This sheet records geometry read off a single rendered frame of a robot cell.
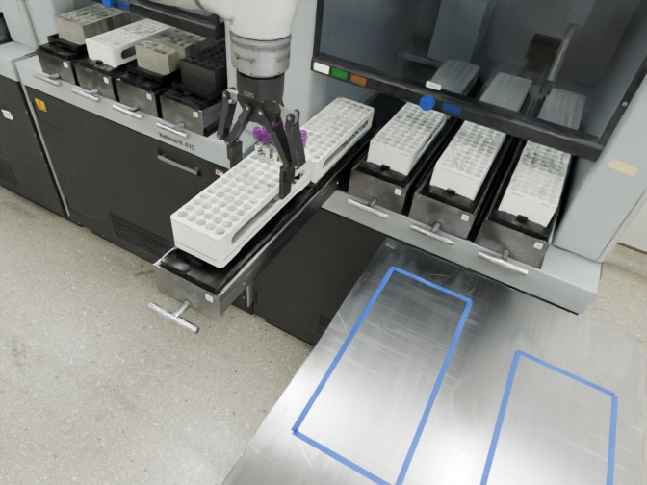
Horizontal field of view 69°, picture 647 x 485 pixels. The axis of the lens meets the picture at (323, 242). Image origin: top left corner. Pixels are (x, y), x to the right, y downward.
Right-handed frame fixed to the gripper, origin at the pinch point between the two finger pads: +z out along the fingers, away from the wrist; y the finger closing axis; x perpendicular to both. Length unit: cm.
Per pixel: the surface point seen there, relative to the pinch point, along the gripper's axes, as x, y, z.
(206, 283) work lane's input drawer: -21.4, 4.0, 7.0
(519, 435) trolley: -21, 54, 7
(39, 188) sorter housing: 24, -118, 68
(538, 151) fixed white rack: 48, 44, 3
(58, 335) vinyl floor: -13, -73, 89
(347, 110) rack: 37.8, -0.3, 2.6
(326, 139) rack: 23.1, 2.0, 2.6
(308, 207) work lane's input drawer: 7.4, 6.8, 9.2
